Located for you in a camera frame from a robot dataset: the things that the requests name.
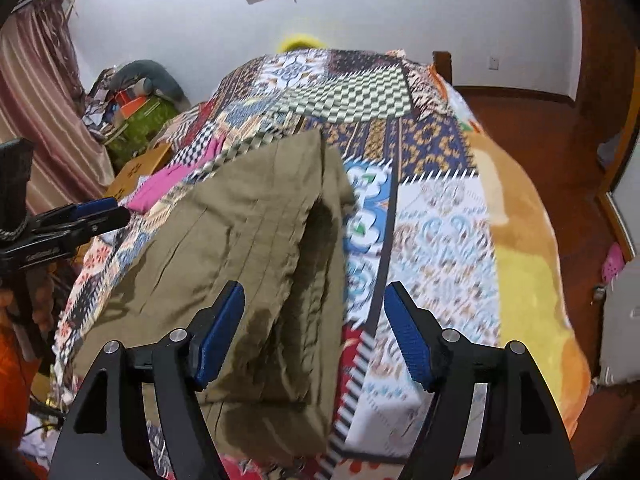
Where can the white wall outlet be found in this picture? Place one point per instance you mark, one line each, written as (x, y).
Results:
(494, 63)

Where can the green bag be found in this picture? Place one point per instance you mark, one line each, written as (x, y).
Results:
(145, 127)

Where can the striped brown curtain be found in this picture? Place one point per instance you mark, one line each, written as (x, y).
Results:
(45, 110)

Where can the patchwork printed blanket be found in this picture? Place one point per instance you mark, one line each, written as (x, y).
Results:
(425, 210)

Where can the pile of clutter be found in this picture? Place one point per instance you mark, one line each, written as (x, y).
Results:
(107, 105)

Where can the wooden bed post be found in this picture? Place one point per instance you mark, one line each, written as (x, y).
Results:
(442, 67)

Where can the white sliding door with hearts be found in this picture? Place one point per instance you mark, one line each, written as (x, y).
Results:
(622, 190)

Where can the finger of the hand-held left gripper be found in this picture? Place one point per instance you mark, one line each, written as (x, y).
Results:
(95, 206)
(75, 232)

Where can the orange cloth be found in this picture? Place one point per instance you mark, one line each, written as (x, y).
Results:
(12, 385)

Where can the pink cloth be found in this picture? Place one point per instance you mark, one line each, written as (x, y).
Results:
(160, 185)

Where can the yellow pillow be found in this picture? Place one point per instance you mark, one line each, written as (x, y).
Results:
(300, 42)

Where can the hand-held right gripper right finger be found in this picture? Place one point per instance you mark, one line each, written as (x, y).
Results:
(407, 340)

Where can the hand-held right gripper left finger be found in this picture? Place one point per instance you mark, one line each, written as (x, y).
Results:
(220, 340)

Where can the orange yellow fleece blanket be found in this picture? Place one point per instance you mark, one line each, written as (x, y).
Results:
(530, 270)

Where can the orange cardboard box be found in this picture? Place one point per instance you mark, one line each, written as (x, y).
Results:
(140, 170)

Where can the olive green pants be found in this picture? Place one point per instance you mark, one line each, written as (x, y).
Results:
(250, 210)

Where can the pink slipper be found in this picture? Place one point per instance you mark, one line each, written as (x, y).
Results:
(612, 262)

